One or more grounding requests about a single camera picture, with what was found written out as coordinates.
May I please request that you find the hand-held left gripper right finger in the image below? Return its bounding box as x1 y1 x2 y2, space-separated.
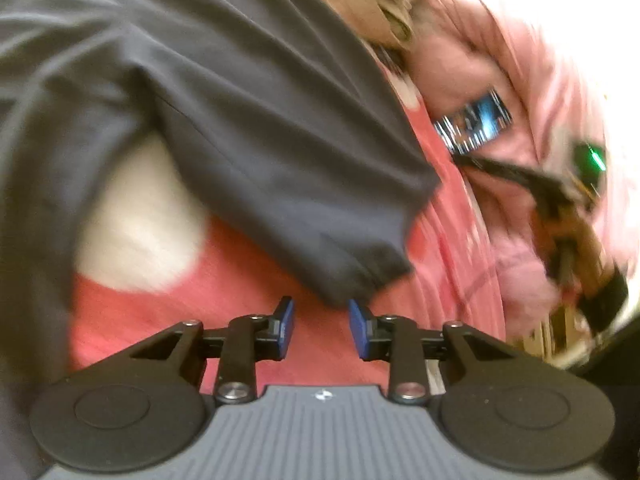
348 298 517 407

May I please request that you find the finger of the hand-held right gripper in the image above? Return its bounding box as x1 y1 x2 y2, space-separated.
452 152 557 190

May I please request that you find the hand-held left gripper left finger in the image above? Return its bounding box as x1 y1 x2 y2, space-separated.
129 296 296 407

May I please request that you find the dark grey garment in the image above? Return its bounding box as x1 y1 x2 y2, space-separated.
0 0 442 480

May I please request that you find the black smartphone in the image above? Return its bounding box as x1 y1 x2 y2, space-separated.
432 88 516 157

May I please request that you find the pink garment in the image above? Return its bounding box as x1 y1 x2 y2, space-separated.
407 0 627 342

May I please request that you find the beige crumpled garment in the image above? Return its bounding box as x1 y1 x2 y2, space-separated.
294 0 427 54

